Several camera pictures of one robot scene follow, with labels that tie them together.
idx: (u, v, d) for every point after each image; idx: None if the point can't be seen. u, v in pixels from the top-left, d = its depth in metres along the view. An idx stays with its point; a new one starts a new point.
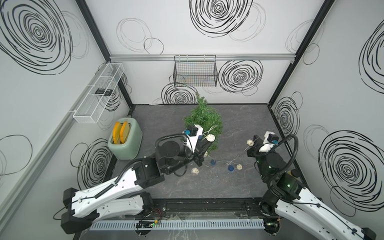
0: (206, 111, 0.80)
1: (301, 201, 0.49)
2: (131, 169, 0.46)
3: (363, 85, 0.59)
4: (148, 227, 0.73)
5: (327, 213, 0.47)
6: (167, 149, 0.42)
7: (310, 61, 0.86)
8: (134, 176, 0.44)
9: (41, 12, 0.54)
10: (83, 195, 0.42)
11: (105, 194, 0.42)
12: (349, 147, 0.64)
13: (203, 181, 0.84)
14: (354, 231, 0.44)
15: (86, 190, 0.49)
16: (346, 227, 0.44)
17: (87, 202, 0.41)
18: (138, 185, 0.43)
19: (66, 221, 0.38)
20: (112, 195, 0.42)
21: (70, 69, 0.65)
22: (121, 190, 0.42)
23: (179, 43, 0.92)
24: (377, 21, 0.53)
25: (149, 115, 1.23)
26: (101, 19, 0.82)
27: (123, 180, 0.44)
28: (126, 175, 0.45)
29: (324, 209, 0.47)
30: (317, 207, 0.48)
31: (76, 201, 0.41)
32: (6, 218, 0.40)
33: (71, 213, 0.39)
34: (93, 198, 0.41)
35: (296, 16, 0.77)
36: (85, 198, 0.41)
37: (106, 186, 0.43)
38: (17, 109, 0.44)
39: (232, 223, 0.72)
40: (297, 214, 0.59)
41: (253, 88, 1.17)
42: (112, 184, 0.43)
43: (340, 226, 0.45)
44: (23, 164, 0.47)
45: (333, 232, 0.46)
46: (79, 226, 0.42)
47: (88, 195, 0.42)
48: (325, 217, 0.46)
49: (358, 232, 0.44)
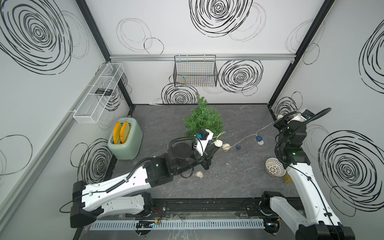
0: (206, 111, 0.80)
1: (294, 166, 0.50)
2: (141, 167, 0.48)
3: (363, 85, 0.59)
4: (148, 227, 0.73)
5: (313, 189, 0.45)
6: (179, 149, 0.44)
7: (310, 62, 0.86)
8: (145, 173, 0.46)
9: (41, 12, 0.54)
10: (93, 188, 0.42)
11: (115, 189, 0.43)
12: (349, 147, 0.64)
13: (203, 181, 0.84)
14: (328, 213, 0.41)
15: (97, 184, 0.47)
16: (322, 206, 0.42)
17: (97, 196, 0.41)
18: (148, 183, 0.44)
19: (76, 213, 0.38)
20: (123, 191, 0.43)
21: (70, 69, 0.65)
22: (131, 187, 0.44)
23: (179, 43, 0.92)
24: (377, 21, 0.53)
25: (149, 115, 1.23)
26: (101, 19, 0.82)
27: (133, 177, 0.45)
28: (137, 172, 0.46)
29: (312, 185, 0.46)
30: (306, 179, 0.47)
31: (87, 194, 0.41)
32: (6, 218, 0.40)
33: (82, 206, 0.39)
34: (104, 192, 0.42)
35: (296, 16, 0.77)
36: (96, 191, 0.42)
37: (117, 181, 0.44)
38: (17, 108, 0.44)
39: (231, 223, 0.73)
40: (285, 205, 0.60)
41: (253, 88, 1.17)
42: (123, 180, 0.44)
43: (315, 202, 0.43)
44: (24, 164, 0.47)
45: (307, 210, 0.45)
46: (87, 220, 0.42)
47: (99, 189, 0.42)
48: (309, 191, 0.45)
49: (333, 218, 0.40)
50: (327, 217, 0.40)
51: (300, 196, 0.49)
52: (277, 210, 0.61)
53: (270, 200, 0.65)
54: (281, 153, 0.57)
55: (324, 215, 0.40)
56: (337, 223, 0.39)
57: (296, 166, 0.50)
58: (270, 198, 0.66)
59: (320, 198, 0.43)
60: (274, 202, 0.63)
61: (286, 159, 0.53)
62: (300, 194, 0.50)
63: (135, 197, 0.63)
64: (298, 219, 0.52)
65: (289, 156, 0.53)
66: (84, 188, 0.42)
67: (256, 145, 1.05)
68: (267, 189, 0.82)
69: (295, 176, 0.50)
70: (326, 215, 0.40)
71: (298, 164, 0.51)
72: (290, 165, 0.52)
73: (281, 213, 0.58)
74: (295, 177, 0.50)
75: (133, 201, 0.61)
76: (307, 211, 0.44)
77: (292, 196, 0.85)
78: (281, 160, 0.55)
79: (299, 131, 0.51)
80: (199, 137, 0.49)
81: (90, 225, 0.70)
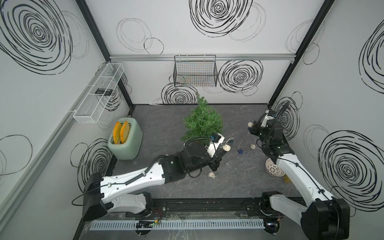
0: (206, 111, 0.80)
1: (282, 157, 0.55)
2: (157, 163, 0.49)
3: (363, 85, 0.59)
4: (148, 227, 0.73)
5: (302, 173, 0.49)
6: (195, 148, 0.48)
7: (310, 61, 0.86)
8: (161, 169, 0.48)
9: (41, 12, 0.54)
10: (111, 180, 0.43)
11: (134, 182, 0.44)
12: (349, 147, 0.64)
13: (203, 181, 0.84)
14: (321, 190, 0.44)
15: (115, 176, 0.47)
16: (315, 185, 0.45)
17: (116, 188, 0.42)
18: (164, 179, 0.47)
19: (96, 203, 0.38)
20: (140, 184, 0.45)
21: (70, 69, 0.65)
22: (149, 181, 0.46)
23: (179, 44, 0.92)
24: (377, 21, 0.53)
25: (149, 115, 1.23)
26: (101, 19, 0.82)
27: (151, 172, 0.47)
28: (154, 167, 0.49)
29: (301, 170, 0.50)
30: (295, 166, 0.52)
31: (105, 185, 0.42)
32: (6, 218, 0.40)
33: (101, 196, 0.40)
34: (123, 184, 0.43)
35: (296, 16, 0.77)
36: (115, 184, 0.43)
37: (135, 174, 0.46)
38: (17, 107, 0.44)
39: (231, 223, 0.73)
40: (286, 201, 0.61)
41: (253, 88, 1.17)
42: (142, 174, 0.46)
43: (308, 183, 0.46)
44: (23, 164, 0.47)
45: (303, 193, 0.47)
46: (100, 213, 0.42)
47: (117, 181, 0.43)
48: (300, 175, 0.49)
49: (327, 193, 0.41)
50: (322, 194, 0.43)
51: (294, 183, 0.51)
52: (280, 208, 0.60)
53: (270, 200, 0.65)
54: (268, 150, 0.60)
55: (318, 193, 0.43)
56: (331, 197, 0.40)
57: (283, 155, 0.56)
58: (270, 197, 0.66)
59: (310, 179, 0.47)
60: (274, 200, 0.63)
61: (274, 154, 0.58)
62: (292, 181, 0.51)
63: (139, 196, 0.64)
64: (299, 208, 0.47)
65: (276, 150, 0.58)
66: (101, 180, 0.43)
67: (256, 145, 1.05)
68: (267, 189, 0.82)
69: (285, 165, 0.53)
70: (320, 193, 0.43)
71: (285, 154, 0.56)
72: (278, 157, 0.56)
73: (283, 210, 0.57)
74: (285, 166, 0.54)
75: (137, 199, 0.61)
76: (303, 194, 0.47)
77: (292, 196, 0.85)
78: (269, 155, 0.60)
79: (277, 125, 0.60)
80: (212, 138, 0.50)
81: (90, 225, 0.70)
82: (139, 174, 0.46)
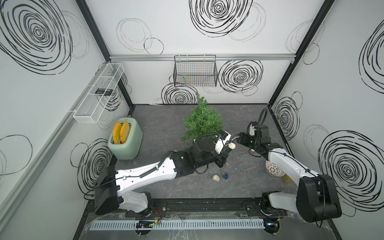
0: (206, 111, 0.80)
1: (272, 150, 0.62)
2: (168, 157, 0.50)
3: (363, 85, 0.59)
4: (148, 227, 0.73)
5: (290, 160, 0.55)
6: (205, 144, 0.51)
7: (310, 61, 0.86)
8: (172, 164, 0.50)
9: (41, 11, 0.55)
10: (125, 173, 0.44)
11: (147, 176, 0.45)
12: (349, 147, 0.64)
13: (203, 181, 0.84)
14: (308, 170, 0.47)
15: (129, 170, 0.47)
16: (301, 167, 0.50)
17: (131, 181, 0.43)
18: (175, 174, 0.49)
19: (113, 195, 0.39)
20: (153, 178, 0.46)
21: (70, 69, 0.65)
22: (161, 175, 0.47)
23: (179, 44, 0.92)
24: (377, 21, 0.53)
25: (149, 115, 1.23)
26: (101, 19, 0.82)
27: (163, 166, 0.49)
28: (166, 161, 0.50)
29: (289, 157, 0.56)
30: (283, 154, 0.58)
31: (121, 178, 0.43)
32: (6, 218, 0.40)
33: (116, 188, 0.41)
34: (137, 177, 0.44)
35: (297, 15, 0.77)
36: (129, 176, 0.44)
37: (148, 168, 0.47)
38: (17, 106, 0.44)
39: (231, 223, 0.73)
40: (282, 194, 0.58)
41: (253, 88, 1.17)
42: (155, 167, 0.48)
43: (296, 167, 0.51)
44: (24, 164, 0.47)
45: (293, 177, 0.50)
46: (113, 205, 0.42)
47: (131, 174, 0.44)
48: (289, 161, 0.54)
49: (312, 172, 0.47)
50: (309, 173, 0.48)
51: (284, 170, 0.55)
52: (280, 205, 0.59)
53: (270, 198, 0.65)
54: (260, 148, 0.66)
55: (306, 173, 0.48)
56: (317, 174, 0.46)
57: (274, 149, 0.62)
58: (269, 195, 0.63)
59: (298, 163, 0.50)
60: (273, 198, 0.64)
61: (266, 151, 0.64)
62: (283, 169, 0.55)
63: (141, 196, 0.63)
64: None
65: (266, 147, 0.64)
66: (116, 173, 0.43)
67: None
68: (267, 189, 0.82)
69: (276, 156, 0.58)
70: (307, 172, 0.48)
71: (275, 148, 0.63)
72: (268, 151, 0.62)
73: (284, 206, 0.57)
74: (275, 157, 0.59)
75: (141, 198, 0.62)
76: (294, 177, 0.50)
77: None
78: (260, 153, 0.66)
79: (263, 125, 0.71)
80: (221, 135, 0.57)
81: (90, 225, 0.70)
82: (152, 168, 0.47)
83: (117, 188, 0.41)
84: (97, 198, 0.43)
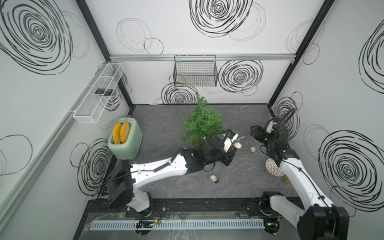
0: (206, 111, 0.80)
1: (286, 160, 0.55)
2: (179, 153, 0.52)
3: (363, 85, 0.59)
4: (148, 227, 0.73)
5: (304, 177, 0.49)
6: (215, 141, 0.53)
7: (310, 61, 0.86)
8: (184, 160, 0.52)
9: (41, 12, 0.54)
10: (140, 167, 0.45)
11: (160, 170, 0.47)
12: (349, 147, 0.64)
13: (203, 181, 0.84)
14: (321, 197, 0.44)
15: (143, 164, 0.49)
16: (315, 191, 0.45)
17: (146, 175, 0.44)
18: (187, 169, 0.51)
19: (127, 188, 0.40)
20: (166, 173, 0.47)
21: (70, 69, 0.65)
22: (173, 170, 0.49)
23: (179, 44, 0.92)
24: (377, 21, 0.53)
25: (149, 115, 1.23)
26: (101, 19, 0.82)
27: (175, 161, 0.50)
28: (177, 157, 0.52)
29: (305, 175, 0.50)
30: (297, 170, 0.51)
31: (135, 171, 0.44)
32: (6, 218, 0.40)
33: (130, 182, 0.41)
34: (151, 171, 0.45)
35: (296, 15, 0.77)
36: (144, 170, 0.45)
37: (161, 163, 0.49)
38: (17, 107, 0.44)
39: (232, 223, 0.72)
40: (285, 202, 0.61)
41: (253, 88, 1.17)
42: (167, 162, 0.49)
43: (309, 188, 0.46)
44: (24, 163, 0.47)
45: (303, 198, 0.47)
46: (125, 198, 0.42)
47: (145, 168, 0.45)
48: (302, 179, 0.49)
49: (326, 200, 0.43)
50: (321, 200, 0.43)
51: (294, 186, 0.51)
52: (278, 209, 0.60)
53: (270, 200, 0.65)
54: (272, 153, 0.61)
55: (318, 199, 0.43)
56: (331, 204, 0.42)
57: (288, 159, 0.56)
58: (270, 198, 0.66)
59: (311, 183, 0.47)
60: (274, 201, 0.63)
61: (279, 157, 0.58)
62: (294, 184, 0.51)
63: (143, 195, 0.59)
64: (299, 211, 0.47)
65: (280, 153, 0.58)
66: (131, 167, 0.44)
67: (256, 145, 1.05)
68: (267, 189, 0.82)
69: (290, 170, 0.53)
70: (320, 198, 0.43)
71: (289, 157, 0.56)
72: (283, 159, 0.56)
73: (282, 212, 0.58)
74: (288, 170, 0.54)
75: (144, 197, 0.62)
76: (303, 199, 0.46)
77: (292, 196, 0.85)
78: (272, 157, 0.61)
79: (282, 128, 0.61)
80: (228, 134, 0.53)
81: (91, 225, 0.71)
82: (165, 163, 0.49)
83: (134, 181, 0.42)
84: (111, 189, 0.44)
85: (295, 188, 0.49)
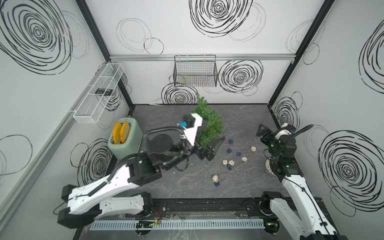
0: (206, 111, 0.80)
1: (289, 178, 0.53)
2: (124, 166, 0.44)
3: (363, 85, 0.59)
4: (148, 227, 0.73)
5: (307, 199, 0.48)
6: (158, 143, 0.37)
7: (310, 62, 0.86)
8: (127, 172, 0.41)
9: (41, 11, 0.55)
10: (78, 192, 0.40)
11: (98, 192, 0.40)
12: (349, 147, 0.64)
13: (203, 181, 0.84)
14: (323, 223, 0.42)
15: (82, 187, 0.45)
16: (317, 216, 0.44)
17: (81, 200, 0.39)
18: (132, 183, 0.39)
19: (61, 218, 0.37)
20: (107, 193, 0.40)
21: (70, 69, 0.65)
22: (114, 188, 0.40)
23: (178, 44, 0.92)
24: (377, 21, 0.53)
25: (149, 115, 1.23)
26: (101, 19, 0.82)
27: (116, 177, 0.41)
28: (119, 171, 0.42)
29: (307, 197, 0.48)
30: (300, 190, 0.50)
31: (72, 199, 0.40)
32: (5, 219, 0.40)
33: (67, 211, 0.38)
34: (87, 195, 0.39)
35: (296, 16, 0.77)
36: (80, 196, 0.40)
37: (98, 184, 0.41)
38: (17, 107, 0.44)
39: (232, 223, 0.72)
40: (285, 210, 0.59)
41: (253, 88, 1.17)
42: (104, 182, 0.41)
43: (311, 212, 0.45)
44: (24, 164, 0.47)
45: (304, 221, 0.46)
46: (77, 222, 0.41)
47: (83, 193, 0.40)
48: (304, 201, 0.47)
49: (329, 227, 0.42)
50: (323, 227, 0.42)
51: (296, 205, 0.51)
52: (279, 215, 0.60)
53: (271, 202, 0.65)
54: (275, 167, 0.59)
55: (320, 225, 0.42)
56: (333, 232, 0.41)
57: (291, 177, 0.53)
58: (270, 199, 0.65)
59: (313, 206, 0.46)
60: (274, 205, 0.63)
61: (281, 172, 0.56)
62: (294, 201, 0.51)
63: (135, 196, 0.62)
64: (299, 228, 0.51)
65: (283, 169, 0.56)
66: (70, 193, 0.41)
67: (256, 144, 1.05)
68: (267, 189, 0.82)
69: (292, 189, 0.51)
70: (322, 225, 0.42)
71: (292, 175, 0.54)
72: (285, 177, 0.55)
73: (282, 218, 0.58)
74: (290, 188, 0.52)
75: (134, 198, 0.62)
76: (304, 222, 0.46)
77: None
78: (275, 172, 0.59)
79: (290, 143, 0.56)
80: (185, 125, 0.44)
81: (91, 225, 0.71)
82: (102, 183, 0.41)
83: (69, 209, 0.38)
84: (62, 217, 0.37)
85: (296, 206, 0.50)
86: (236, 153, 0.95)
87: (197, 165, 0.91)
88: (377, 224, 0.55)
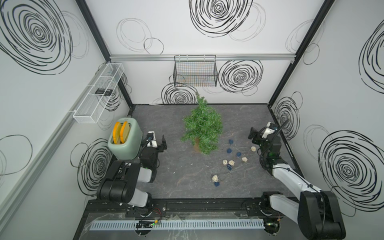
0: (206, 111, 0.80)
1: (276, 166, 0.62)
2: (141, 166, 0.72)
3: (363, 85, 0.59)
4: (148, 227, 0.73)
5: (293, 175, 0.55)
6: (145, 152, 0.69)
7: (310, 61, 0.86)
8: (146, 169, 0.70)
9: (41, 12, 0.54)
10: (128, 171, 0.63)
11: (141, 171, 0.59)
12: (349, 147, 0.64)
13: (203, 181, 0.84)
14: (310, 185, 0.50)
15: None
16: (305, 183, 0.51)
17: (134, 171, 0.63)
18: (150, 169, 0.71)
19: (137, 166, 0.50)
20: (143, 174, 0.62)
21: (70, 69, 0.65)
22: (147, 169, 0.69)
23: (179, 44, 0.92)
24: (377, 21, 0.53)
25: (149, 115, 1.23)
26: (101, 19, 0.82)
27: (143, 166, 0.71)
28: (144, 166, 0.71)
29: (293, 173, 0.56)
30: (287, 170, 0.58)
31: None
32: (6, 217, 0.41)
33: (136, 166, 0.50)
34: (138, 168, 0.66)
35: (296, 16, 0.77)
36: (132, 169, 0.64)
37: None
38: (17, 106, 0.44)
39: (232, 223, 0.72)
40: (285, 200, 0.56)
41: (253, 88, 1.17)
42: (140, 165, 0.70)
43: (297, 181, 0.52)
44: (24, 164, 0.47)
45: (297, 192, 0.49)
46: (134, 178, 0.49)
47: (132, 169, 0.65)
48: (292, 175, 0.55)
49: (314, 187, 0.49)
50: (311, 188, 0.48)
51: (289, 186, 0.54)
52: (279, 207, 0.60)
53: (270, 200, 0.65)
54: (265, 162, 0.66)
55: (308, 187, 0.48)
56: (318, 189, 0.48)
57: (278, 165, 0.62)
58: (270, 196, 0.66)
59: (297, 176, 0.54)
60: (274, 199, 0.64)
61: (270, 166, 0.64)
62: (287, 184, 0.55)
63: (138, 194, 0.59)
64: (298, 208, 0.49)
65: (271, 163, 0.64)
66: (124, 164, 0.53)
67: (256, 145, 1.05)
68: (267, 189, 0.82)
69: (282, 172, 0.58)
70: (308, 187, 0.48)
71: (277, 164, 0.63)
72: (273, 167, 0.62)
73: (283, 207, 0.57)
74: (280, 174, 0.58)
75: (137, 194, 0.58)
76: (297, 192, 0.49)
77: (292, 196, 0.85)
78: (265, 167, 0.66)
79: (275, 141, 0.64)
80: (149, 138, 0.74)
81: (90, 225, 0.70)
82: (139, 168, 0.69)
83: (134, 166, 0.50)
84: (113, 187, 0.44)
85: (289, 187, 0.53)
86: (236, 153, 0.95)
87: (197, 165, 0.91)
88: (377, 224, 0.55)
